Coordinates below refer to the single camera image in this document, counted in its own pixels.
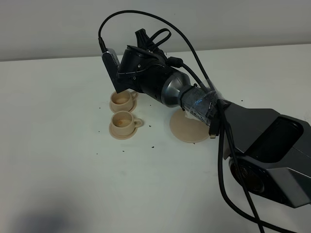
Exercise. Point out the beige teacup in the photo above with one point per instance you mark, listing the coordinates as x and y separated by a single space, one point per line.
124 118
123 97

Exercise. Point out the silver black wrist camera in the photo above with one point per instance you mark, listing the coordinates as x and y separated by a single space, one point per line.
112 66

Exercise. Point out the beige teapot saucer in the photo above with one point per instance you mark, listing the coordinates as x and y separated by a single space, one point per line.
187 129

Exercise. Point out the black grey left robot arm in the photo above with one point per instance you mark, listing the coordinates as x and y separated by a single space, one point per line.
270 153

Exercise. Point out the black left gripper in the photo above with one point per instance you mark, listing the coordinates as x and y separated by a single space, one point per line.
143 71

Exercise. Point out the near beige cup saucer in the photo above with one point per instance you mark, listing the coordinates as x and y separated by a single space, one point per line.
122 133

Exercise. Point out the near beige teacup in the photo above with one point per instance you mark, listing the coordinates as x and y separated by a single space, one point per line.
124 118

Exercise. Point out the beige cup saucer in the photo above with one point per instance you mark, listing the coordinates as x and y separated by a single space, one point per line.
122 133
128 106

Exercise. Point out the far beige cup saucer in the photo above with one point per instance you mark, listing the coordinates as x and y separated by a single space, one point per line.
128 106

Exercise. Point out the far beige teacup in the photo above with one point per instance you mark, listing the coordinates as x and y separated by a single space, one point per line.
123 97

